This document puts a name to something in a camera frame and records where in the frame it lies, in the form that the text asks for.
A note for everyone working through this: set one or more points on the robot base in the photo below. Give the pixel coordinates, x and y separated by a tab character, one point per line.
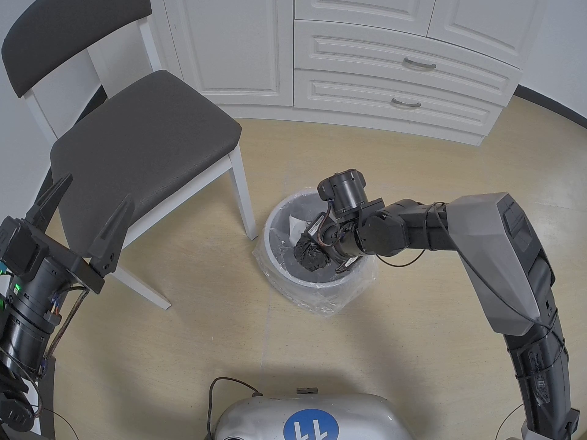
312	415

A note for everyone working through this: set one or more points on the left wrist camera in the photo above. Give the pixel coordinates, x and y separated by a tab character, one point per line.
20	248

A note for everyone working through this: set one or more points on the crumpled white paper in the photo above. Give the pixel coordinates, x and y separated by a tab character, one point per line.
300	225

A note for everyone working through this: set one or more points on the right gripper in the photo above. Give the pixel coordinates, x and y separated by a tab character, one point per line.
341	243

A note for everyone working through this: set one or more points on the white wardrobe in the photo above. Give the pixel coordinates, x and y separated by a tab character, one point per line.
367	39

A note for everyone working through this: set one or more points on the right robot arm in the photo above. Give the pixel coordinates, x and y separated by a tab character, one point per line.
500	255

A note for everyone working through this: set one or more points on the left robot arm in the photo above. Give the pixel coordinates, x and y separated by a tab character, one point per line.
18	360

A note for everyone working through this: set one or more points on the black plastic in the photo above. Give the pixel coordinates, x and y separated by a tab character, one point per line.
312	255

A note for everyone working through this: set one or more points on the clear plastic bag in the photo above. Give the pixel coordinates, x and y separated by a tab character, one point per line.
367	282

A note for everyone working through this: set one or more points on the grey padded white chair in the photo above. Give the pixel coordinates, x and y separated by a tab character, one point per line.
137	135

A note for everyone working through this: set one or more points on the white trash bin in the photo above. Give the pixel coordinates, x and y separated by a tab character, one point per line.
316	288

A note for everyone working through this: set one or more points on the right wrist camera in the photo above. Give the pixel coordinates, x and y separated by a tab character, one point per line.
326	189

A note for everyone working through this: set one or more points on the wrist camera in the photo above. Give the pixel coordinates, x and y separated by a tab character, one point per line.
20	248
326	189

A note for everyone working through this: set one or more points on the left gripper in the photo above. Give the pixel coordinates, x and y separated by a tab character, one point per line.
41	291

